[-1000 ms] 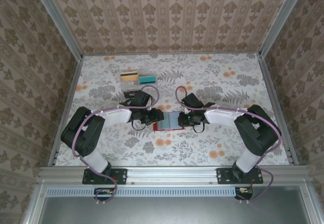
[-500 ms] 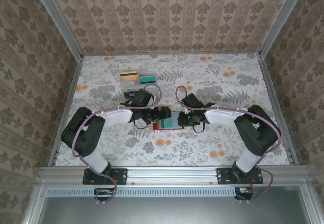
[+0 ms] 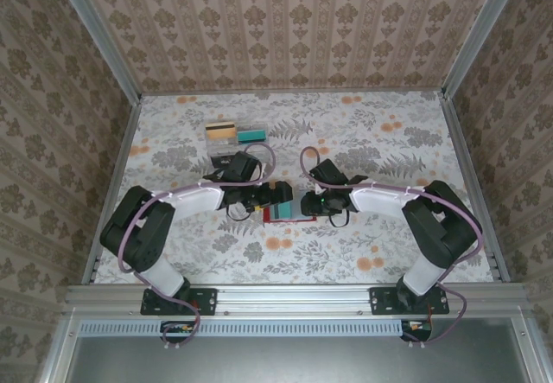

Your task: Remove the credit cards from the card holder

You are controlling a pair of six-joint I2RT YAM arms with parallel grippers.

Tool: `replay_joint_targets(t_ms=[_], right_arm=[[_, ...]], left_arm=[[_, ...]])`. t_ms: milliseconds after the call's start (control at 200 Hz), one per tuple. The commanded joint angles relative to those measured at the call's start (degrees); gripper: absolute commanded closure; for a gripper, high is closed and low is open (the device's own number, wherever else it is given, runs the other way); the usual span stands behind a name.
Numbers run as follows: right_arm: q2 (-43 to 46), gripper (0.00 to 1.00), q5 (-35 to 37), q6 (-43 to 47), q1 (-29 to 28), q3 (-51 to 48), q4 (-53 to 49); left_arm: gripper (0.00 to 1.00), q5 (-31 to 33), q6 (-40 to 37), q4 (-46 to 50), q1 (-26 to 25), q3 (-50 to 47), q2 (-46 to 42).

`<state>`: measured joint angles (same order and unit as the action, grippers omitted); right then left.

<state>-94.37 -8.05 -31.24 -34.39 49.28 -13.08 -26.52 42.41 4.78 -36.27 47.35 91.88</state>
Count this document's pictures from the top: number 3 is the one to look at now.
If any teal card with black stripe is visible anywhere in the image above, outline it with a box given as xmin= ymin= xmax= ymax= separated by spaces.
xmin=270 ymin=201 xmax=294 ymax=220
xmin=236 ymin=129 xmax=268 ymax=143

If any red card holder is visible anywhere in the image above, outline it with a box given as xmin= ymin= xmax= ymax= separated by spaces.
xmin=262 ymin=203 xmax=316 ymax=225

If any clear plastic box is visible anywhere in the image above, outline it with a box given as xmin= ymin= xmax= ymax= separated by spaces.
xmin=206 ymin=118 xmax=273 ymax=162

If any black wiring junction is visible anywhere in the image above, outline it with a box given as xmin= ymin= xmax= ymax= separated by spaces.
xmin=160 ymin=320 xmax=200 ymax=345
xmin=399 ymin=318 xmax=433 ymax=343

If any grey metal panel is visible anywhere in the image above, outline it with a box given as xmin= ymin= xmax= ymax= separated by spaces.
xmin=68 ymin=335 xmax=526 ymax=383

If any thin black cable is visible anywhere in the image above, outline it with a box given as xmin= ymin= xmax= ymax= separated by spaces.
xmin=327 ymin=209 xmax=352 ymax=229
xmin=226 ymin=203 xmax=254 ymax=222

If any wide aluminium frame rail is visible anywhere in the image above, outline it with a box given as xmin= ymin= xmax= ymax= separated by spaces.
xmin=64 ymin=282 xmax=531 ymax=315

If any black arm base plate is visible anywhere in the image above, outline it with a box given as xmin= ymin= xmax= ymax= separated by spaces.
xmin=369 ymin=286 xmax=450 ymax=316
xmin=140 ymin=286 xmax=217 ymax=316

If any slotted grey cable duct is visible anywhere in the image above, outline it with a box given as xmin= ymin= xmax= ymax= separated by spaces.
xmin=79 ymin=318 xmax=405 ymax=337

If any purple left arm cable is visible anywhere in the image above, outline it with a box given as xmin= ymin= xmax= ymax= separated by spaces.
xmin=118 ymin=142 xmax=278 ymax=352

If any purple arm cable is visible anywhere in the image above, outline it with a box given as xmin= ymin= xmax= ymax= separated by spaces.
xmin=300 ymin=145 xmax=484 ymax=350
xmin=118 ymin=142 xmax=278 ymax=352

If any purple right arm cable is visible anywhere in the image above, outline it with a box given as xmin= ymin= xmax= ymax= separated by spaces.
xmin=300 ymin=145 xmax=484 ymax=350

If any aluminium frame post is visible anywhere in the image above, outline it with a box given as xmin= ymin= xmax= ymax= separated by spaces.
xmin=54 ymin=0 xmax=143 ymax=101
xmin=442 ymin=0 xmax=526 ymax=95

